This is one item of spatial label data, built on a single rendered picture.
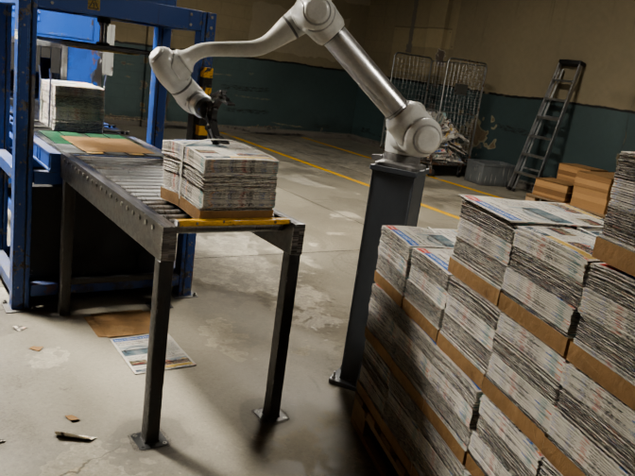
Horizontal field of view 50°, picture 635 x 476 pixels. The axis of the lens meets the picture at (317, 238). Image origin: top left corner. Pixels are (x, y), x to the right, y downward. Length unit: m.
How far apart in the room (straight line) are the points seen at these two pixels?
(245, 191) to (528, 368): 1.15
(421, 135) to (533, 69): 8.05
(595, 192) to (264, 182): 6.46
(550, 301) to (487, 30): 9.82
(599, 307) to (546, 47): 9.13
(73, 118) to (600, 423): 3.44
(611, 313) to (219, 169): 1.35
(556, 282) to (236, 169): 1.17
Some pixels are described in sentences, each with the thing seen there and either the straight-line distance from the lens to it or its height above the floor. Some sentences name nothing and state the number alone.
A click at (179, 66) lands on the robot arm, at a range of 2.63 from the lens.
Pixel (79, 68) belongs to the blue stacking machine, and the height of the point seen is 1.08.
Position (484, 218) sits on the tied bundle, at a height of 1.03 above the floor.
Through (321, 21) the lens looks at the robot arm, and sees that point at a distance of 2.49.
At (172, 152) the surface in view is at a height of 0.99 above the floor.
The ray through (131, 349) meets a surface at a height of 0.01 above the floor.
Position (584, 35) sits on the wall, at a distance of 10.16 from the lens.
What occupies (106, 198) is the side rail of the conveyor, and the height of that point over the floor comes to 0.75.
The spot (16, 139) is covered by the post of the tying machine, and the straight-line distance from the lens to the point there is 3.45.
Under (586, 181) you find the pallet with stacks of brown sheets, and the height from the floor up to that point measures 0.46.
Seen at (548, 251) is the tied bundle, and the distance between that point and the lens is 1.62.
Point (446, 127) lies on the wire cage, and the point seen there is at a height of 0.72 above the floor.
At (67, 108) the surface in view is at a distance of 4.24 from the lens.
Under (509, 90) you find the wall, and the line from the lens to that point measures 10.80.
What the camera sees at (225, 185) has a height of 0.94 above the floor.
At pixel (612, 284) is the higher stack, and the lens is 1.45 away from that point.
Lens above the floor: 1.37
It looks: 14 degrees down
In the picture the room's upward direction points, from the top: 8 degrees clockwise
